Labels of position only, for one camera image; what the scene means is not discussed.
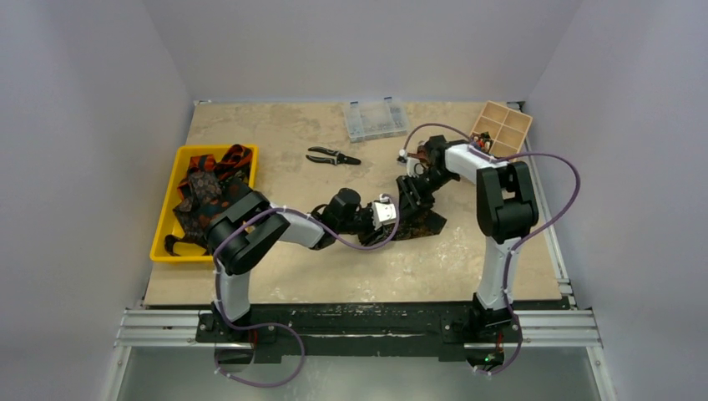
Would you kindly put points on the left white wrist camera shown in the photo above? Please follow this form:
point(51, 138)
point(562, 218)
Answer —
point(384, 213)

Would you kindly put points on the dark brown patterned tie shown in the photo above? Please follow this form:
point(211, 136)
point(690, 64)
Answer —
point(424, 224)

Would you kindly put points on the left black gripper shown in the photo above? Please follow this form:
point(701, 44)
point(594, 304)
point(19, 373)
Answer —
point(371, 234)

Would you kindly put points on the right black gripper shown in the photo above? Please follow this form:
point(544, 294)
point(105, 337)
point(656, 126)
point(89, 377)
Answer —
point(410, 192)

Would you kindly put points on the black tie orange hearts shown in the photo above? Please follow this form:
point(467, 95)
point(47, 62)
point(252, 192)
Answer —
point(232, 190)

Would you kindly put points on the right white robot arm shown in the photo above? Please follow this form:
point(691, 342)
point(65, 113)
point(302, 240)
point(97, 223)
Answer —
point(506, 211)

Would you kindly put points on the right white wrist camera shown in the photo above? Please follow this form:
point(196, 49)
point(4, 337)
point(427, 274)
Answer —
point(413, 165)

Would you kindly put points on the brown floral tie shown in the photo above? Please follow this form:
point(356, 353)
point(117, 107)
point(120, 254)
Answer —
point(200, 201)

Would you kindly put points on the yellow plastic bin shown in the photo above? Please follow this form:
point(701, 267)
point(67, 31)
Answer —
point(167, 224)

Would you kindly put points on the black handled pliers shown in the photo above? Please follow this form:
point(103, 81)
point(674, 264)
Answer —
point(322, 155)

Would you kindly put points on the orange black striped tie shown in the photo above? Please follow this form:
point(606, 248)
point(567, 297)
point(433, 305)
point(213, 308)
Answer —
point(225, 161)

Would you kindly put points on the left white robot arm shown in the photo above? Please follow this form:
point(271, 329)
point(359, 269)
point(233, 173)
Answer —
point(241, 236)

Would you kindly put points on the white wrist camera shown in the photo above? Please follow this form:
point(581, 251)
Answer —
point(384, 213)
point(413, 165)

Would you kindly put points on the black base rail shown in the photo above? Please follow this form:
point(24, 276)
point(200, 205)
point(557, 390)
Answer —
point(441, 330)

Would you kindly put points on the clear plastic organizer box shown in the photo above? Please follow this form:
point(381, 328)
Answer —
point(375, 120)

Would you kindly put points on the wooden compartment tray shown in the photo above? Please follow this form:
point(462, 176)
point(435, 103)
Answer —
point(508, 127)

